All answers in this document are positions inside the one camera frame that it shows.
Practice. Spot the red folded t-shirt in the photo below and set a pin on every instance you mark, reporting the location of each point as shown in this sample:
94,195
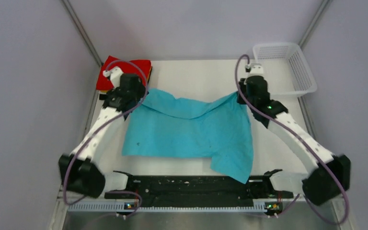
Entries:
111,62

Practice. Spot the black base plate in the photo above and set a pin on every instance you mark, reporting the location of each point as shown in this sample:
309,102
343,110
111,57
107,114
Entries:
197,191

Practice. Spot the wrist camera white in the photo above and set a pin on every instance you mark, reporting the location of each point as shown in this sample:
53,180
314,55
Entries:
114,75
254,69

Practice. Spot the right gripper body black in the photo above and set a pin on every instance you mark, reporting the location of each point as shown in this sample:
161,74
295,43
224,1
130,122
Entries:
244,91

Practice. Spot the aluminium rail frame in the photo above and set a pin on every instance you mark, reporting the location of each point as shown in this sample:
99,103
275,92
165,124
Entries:
297,217

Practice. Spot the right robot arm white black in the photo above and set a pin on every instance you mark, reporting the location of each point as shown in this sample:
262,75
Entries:
327,176

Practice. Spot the left corner metal post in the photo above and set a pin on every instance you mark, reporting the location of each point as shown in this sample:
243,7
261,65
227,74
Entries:
81,31

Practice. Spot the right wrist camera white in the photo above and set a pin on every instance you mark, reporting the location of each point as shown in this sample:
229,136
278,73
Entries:
254,69

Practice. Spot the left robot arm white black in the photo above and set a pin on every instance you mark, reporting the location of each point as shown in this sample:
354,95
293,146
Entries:
80,170

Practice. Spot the corner metal post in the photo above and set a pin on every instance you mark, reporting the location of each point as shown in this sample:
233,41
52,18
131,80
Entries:
81,31
323,7

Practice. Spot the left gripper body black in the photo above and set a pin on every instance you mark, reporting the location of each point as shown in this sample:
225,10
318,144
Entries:
139,94

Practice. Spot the teal t-shirt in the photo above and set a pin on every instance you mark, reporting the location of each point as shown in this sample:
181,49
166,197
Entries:
165,126

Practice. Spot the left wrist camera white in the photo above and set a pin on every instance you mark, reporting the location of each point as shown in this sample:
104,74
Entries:
114,75

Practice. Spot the right corner metal post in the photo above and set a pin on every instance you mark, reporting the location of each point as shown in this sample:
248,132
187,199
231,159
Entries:
323,7

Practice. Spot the white plastic basket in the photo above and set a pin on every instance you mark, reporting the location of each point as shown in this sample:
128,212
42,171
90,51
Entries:
286,69

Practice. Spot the white cable duct strip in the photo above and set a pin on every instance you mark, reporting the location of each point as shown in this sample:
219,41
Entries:
127,207

